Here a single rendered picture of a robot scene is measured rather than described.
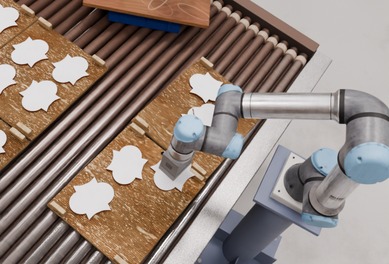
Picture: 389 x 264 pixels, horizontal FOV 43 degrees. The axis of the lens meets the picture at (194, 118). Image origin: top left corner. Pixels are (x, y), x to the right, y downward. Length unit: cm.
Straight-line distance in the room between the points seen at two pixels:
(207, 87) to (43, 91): 62
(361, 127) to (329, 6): 268
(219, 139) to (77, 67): 76
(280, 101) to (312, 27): 236
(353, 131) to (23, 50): 124
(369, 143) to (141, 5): 111
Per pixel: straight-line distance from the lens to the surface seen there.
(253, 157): 185
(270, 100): 138
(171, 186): 156
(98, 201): 165
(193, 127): 131
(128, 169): 170
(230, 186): 177
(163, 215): 166
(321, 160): 168
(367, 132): 128
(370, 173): 130
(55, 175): 172
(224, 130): 135
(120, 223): 164
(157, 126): 180
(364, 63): 369
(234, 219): 272
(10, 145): 176
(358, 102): 134
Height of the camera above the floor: 249
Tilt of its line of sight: 57 degrees down
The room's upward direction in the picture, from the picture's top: 21 degrees clockwise
